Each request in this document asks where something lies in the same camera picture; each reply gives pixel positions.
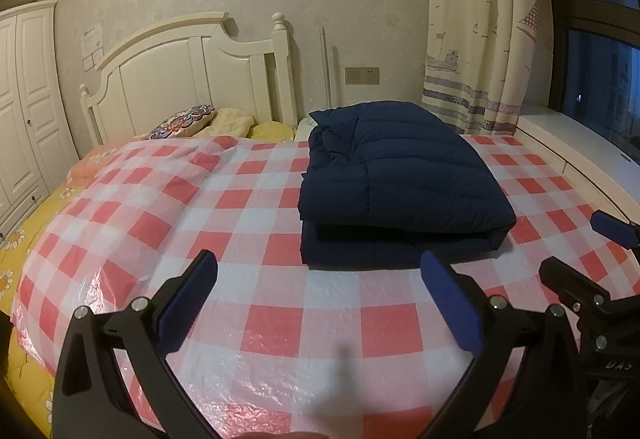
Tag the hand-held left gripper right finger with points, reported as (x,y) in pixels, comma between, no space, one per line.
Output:
(450,304)

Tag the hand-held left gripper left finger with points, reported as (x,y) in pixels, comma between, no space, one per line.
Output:
(187,299)

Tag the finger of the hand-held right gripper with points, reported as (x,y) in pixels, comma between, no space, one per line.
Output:
(612,228)
(570,281)

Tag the navy puffer jacket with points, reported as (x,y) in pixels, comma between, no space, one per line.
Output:
(400,169)

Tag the red white checked plastic sheet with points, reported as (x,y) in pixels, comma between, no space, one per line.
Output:
(250,244)

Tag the dark window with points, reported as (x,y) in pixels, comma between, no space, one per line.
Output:
(600,69)

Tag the yellow floral quilt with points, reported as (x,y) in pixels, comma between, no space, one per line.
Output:
(20,259)

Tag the patterned round-print pillow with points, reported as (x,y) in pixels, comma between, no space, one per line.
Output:
(182,123)

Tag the cream pillow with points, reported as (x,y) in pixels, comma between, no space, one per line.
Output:
(232,123)

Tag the yellow pillow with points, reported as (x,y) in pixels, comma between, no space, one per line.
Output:
(272,131)

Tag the white nightstand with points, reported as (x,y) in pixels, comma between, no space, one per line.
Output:
(304,129)

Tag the white wooden headboard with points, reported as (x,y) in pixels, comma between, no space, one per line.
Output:
(165,69)

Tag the white wardrobe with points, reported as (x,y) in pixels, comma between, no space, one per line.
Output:
(30,119)

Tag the boat print curtain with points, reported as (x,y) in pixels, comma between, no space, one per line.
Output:
(475,19)

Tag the white thin pole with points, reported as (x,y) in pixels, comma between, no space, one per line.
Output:
(325,69)

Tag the beige wall switch panel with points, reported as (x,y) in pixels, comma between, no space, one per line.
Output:
(362,75)

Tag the white wall notice paper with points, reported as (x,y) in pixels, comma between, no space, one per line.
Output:
(92,38)

